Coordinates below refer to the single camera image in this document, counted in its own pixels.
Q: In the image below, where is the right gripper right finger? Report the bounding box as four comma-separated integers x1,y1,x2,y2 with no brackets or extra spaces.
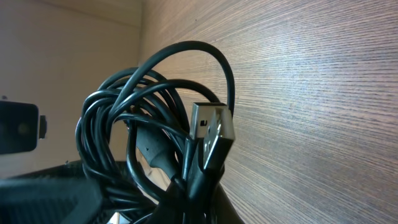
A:
205,182,244,224

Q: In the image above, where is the black cable bundle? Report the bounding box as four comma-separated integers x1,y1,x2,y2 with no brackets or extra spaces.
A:
75,40,236,224

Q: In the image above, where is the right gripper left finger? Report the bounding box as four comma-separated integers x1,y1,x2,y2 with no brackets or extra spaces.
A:
1,161,106,223

